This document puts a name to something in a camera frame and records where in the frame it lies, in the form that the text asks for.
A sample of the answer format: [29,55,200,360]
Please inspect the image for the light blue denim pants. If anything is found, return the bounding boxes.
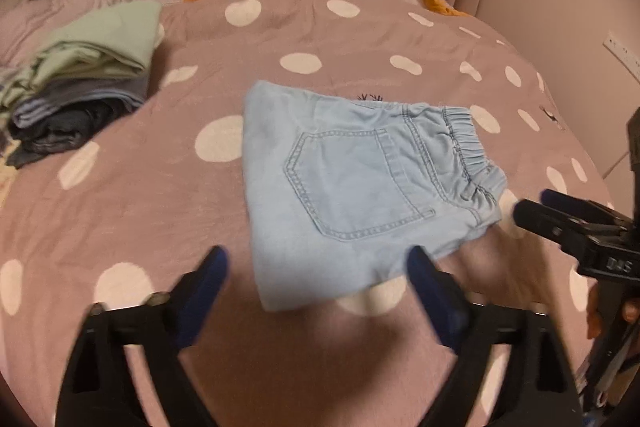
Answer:
[242,80,508,313]

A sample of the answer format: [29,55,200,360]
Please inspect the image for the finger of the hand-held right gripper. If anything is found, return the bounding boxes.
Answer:
[540,188,628,222]
[514,199,603,269]

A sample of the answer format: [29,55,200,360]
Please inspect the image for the pink dotted bed sheet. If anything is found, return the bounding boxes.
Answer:
[0,0,616,427]

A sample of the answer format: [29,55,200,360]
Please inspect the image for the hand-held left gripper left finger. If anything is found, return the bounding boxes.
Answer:
[55,246,231,427]

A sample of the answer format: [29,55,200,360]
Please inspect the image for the green folded garment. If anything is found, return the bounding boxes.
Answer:
[0,1,165,108]

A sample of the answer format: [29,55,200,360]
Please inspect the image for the grey-blue folded garment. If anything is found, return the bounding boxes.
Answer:
[12,74,151,128]

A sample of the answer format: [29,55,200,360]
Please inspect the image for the white wall socket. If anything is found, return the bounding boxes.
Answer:
[602,31,640,82]

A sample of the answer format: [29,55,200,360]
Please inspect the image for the pink quilt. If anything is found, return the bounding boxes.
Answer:
[0,0,221,72]

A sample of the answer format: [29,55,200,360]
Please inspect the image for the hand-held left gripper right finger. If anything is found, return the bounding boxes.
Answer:
[406,246,586,427]

